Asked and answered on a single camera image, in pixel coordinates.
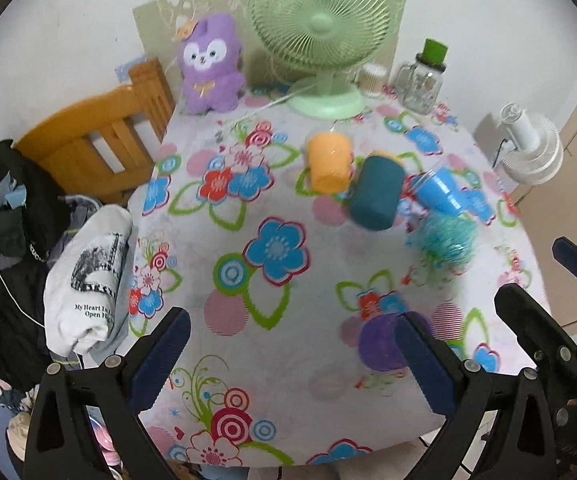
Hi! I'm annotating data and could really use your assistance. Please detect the wooden chair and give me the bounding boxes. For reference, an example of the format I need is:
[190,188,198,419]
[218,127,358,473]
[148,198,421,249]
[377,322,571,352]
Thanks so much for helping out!
[0,57,177,207]

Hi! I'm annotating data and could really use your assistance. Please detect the green table fan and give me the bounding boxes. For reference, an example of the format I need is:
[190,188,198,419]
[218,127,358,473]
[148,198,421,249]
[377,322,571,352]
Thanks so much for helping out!
[247,0,397,121]

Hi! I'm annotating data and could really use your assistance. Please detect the light blue cup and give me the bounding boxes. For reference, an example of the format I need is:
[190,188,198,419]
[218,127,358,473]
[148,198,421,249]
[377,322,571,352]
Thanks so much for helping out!
[408,167,469,217]

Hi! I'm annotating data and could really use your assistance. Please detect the purple plush toy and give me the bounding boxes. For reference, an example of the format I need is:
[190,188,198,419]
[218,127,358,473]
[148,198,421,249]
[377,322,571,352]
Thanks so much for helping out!
[175,12,247,116]

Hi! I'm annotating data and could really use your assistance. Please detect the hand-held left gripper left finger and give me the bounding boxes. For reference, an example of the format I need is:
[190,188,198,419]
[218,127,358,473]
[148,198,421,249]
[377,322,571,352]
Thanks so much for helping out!
[22,306,192,480]

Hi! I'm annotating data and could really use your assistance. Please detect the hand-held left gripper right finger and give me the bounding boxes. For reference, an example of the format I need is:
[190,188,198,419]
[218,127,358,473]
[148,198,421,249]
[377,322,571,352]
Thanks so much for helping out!
[393,310,559,480]

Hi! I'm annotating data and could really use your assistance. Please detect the grey cloth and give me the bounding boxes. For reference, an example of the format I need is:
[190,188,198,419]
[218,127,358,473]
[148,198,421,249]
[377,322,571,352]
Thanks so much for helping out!
[48,195,106,266]

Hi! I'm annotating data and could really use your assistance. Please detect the teal fluffy ball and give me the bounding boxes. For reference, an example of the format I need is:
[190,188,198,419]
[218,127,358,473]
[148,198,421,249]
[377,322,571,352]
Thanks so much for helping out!
[407,211,480,267]

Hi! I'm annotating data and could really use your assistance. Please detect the white fan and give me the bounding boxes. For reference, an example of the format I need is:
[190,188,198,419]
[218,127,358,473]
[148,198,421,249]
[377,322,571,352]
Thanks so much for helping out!
[489,102,565,185]

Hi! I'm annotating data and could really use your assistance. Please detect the purple cup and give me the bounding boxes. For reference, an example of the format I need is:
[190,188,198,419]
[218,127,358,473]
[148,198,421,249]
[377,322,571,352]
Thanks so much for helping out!
[358,312,421,374]

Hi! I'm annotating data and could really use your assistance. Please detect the white cotton swab container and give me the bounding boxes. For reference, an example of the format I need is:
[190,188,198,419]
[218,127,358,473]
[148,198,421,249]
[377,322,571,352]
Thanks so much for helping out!
[359,63,388,100]

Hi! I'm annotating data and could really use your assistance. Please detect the pink cloth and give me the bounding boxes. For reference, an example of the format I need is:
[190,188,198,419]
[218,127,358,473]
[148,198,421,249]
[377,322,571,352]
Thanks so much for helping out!
[86,410,122,467]

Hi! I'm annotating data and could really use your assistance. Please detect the glass jar with green lid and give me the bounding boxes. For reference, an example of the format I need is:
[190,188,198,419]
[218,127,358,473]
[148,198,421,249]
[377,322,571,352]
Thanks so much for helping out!
[393,38,450,115]

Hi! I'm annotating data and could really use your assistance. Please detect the thin white cable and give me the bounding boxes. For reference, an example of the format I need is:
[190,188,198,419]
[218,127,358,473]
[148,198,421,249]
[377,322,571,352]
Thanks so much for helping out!
[0,219,49,332]

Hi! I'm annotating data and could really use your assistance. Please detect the dark teal cup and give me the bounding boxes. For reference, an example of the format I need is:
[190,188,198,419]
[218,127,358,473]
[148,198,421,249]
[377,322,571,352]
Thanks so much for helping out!
[346,152,407,233]

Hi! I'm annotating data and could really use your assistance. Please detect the black clothes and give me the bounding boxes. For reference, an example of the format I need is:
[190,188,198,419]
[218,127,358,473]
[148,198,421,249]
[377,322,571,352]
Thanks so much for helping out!
[0,139,72,393]

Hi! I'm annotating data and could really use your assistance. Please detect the white fan cable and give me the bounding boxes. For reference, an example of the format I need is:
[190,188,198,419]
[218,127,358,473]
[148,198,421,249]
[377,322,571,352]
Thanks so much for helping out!
[217,82,314,137]

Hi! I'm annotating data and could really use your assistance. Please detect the white printed shirt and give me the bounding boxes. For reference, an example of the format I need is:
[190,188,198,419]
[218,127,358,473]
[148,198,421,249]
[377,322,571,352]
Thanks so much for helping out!
[43,204,134,357]

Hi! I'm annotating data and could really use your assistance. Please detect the orange cup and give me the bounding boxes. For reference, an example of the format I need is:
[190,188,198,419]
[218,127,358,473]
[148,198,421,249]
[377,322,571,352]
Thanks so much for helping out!
[307,131,354,195]

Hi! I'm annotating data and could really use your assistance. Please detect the floral tablecloth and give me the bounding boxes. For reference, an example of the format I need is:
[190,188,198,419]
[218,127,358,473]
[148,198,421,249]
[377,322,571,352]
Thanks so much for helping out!
[126,86,552,470]

